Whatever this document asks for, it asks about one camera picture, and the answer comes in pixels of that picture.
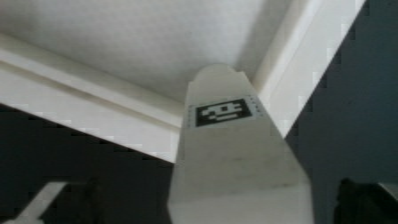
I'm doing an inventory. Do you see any white desk leg with marker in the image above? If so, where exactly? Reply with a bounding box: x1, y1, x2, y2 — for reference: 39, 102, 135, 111
167, 64, 314, 224

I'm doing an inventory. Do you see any white desk top panel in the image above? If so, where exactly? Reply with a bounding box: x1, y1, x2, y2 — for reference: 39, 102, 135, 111
0, 0, 366, 160

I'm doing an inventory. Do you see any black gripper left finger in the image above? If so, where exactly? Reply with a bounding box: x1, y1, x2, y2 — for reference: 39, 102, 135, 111
16, 179, 105, 224

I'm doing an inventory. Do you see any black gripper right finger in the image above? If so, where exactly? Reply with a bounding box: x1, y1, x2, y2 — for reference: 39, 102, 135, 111
334, 178, 398, 224

